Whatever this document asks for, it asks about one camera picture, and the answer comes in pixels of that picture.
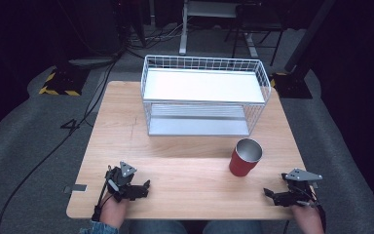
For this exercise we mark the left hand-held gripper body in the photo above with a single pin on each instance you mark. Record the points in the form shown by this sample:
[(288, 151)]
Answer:
[(120, 182)]

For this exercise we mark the grey flat floor plate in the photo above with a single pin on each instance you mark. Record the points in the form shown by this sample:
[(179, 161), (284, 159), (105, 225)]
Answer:
[(91, 61)]

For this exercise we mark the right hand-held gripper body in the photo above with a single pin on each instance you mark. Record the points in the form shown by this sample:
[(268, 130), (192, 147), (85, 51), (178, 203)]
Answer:
[(300, 187)]

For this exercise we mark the black yellow striped stand base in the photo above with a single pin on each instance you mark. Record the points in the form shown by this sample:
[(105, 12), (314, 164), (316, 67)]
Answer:
[(63, 83), (292, 86)]

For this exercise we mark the person's right hand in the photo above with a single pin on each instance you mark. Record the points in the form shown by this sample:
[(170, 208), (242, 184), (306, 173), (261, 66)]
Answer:
[(306, 219)]

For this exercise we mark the red metal cup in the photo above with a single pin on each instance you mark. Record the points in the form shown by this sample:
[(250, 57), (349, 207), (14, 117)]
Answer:
[(245, 159)]

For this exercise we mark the black chair frame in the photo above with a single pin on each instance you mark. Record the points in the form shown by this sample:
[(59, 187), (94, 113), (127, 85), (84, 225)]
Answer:
[(256, 22)]

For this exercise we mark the white desk frame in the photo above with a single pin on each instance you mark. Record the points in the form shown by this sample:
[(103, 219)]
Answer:
[(184, 29)]

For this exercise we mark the black slanted pole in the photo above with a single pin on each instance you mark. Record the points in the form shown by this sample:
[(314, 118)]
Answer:
[(308, 35)]

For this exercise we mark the person's left hand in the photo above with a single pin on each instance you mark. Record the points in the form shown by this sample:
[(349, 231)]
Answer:
[(113, 211)]

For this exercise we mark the grey tape strip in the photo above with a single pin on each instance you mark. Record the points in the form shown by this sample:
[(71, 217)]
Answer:
[(76, 187)]

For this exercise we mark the person's denim sleeve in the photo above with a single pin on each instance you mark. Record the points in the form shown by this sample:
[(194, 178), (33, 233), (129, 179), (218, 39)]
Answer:
[(99, 228)]

